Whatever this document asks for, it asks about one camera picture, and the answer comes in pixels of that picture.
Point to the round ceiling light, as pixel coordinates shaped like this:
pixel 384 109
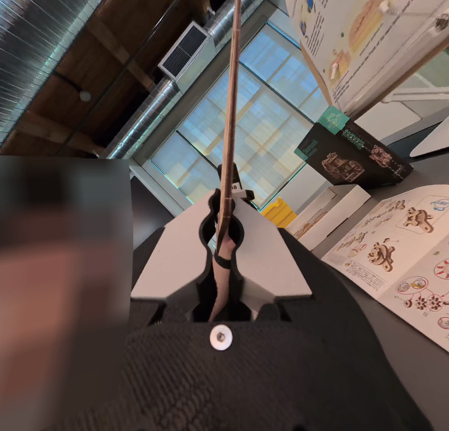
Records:
pixel 85 95

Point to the large silver air duct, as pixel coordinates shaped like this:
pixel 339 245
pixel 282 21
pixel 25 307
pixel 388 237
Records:
pixel 38 34

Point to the laser-cut wooden parts sheet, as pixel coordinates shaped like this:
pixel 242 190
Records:
pixel 231 122

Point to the slim silver air duct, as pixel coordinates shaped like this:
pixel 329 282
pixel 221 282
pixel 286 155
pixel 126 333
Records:
pixel 147 122

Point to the yellow plastic bin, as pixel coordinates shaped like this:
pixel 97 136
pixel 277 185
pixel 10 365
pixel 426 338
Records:
pixel 280 215

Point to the black flat screen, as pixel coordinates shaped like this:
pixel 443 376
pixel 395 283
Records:
pixel 150 213

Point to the open instruction booklet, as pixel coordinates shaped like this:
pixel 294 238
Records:
pixel 403 262

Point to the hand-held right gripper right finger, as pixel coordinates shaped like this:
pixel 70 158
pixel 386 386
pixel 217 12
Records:
pixel 270 266

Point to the large gridded window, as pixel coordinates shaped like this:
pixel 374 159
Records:
pixel 266 122

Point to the person's left forearm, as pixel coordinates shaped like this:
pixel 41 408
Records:
pixel 219 290

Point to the white board stand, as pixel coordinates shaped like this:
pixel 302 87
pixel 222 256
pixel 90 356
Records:
pixel 435 139

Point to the white air vent grille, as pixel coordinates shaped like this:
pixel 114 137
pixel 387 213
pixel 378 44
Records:
pixel 182 55

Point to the black model kit box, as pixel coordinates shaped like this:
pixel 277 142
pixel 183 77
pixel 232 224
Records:
pixel 354 150

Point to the white cardboard box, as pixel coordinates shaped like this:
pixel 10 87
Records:
pixel 336 206

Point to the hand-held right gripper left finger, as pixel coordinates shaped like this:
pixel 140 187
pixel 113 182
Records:
pixel 175 262

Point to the black wristband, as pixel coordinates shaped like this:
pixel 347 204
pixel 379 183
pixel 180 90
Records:
pixel 223 262

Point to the person's left hand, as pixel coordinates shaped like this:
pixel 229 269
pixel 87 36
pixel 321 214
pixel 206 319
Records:
pixel 229 248

